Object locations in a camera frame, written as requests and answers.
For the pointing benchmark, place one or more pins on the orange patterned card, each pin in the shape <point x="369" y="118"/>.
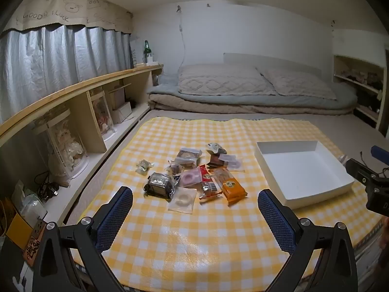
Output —
<point x="33" y="243"/>

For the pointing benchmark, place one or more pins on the clear packet brown cookie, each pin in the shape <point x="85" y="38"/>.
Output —
<point x="188" y="156"/>

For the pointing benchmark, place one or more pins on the red snack packet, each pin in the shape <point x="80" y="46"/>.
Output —
<point x="208" y="185"/>

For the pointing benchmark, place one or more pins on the clear plastic bag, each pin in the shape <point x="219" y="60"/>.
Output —
<point x="30" y="203"/>

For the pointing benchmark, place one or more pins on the yellow box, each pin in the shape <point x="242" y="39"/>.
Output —
<point x="18" y="228"/>

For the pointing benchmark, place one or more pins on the white wall niche shelf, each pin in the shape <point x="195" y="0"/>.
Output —
<point x="337" y="67"/>

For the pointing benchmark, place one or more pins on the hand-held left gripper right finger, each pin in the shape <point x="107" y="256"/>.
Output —
<point x="276" y="222"/>

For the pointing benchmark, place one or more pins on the doll in clear dome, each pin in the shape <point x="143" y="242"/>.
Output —
<point x="63" y="152"/>

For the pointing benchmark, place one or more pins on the small green candy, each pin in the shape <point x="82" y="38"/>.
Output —
<point x="144" y="165"/>

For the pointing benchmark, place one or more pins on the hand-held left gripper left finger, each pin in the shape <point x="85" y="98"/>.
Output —
<point x="114" y="219"/>

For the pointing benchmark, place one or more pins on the grey blue blanket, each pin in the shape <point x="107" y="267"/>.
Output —
<point x="343" y="100"/>

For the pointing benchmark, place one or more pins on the orange snack packet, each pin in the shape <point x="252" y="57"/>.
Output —
<point x="232" y="188"/>

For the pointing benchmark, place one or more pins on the small white cup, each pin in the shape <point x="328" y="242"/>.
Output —
<point x="149" y="60"/>

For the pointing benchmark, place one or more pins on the green glass bottle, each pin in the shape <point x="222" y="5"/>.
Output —
<point x="146" y="50"/>

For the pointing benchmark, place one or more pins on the small brown snack packet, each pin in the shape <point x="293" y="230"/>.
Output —
<point x="173" y="167"/>

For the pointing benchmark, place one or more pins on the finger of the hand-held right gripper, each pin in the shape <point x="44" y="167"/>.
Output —
<point x="380" y="152"/>
<point x="361" y="173"/>

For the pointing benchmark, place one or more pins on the doll in clear case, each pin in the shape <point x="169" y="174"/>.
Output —
<point x="101" y="118"/>

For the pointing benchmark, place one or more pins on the white cardboard tray box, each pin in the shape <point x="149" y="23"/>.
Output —
<point x="304" y="170"/>

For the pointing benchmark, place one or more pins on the silver green snack packet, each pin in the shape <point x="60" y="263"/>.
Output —
<point x="216" y="148"/>

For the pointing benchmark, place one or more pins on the grey curtain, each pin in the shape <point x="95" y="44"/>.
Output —
<point x="45" y="60"/>

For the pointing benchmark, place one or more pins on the brown box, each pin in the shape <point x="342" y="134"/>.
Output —
<point x="118" y="100"/>

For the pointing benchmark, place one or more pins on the black cake packet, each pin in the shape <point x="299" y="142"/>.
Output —
<point x="159" y="185"/>

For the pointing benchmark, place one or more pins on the white standing sign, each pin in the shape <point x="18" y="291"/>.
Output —
<point x="134" y="57"/>

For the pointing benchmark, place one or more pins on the wooden shelf unit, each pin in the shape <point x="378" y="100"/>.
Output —
<point x="91" y="79"/>

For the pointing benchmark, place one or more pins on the beige printed valance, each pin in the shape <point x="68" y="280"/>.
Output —
<point x="60" y="9"/>

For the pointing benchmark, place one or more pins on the yellow checkered mat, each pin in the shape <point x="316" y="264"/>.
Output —
<point x="182" y="243"/>

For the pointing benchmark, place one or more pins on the beige quilted pillow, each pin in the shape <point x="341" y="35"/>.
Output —
<point x="221" y="80"/>
<point x="297" y="83"/>

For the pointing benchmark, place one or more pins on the beige folded blanket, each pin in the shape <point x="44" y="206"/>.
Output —
<point x="212" y="106"/>

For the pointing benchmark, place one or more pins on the person's right forearm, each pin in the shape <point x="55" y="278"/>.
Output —
<point x="385" y="234"/>

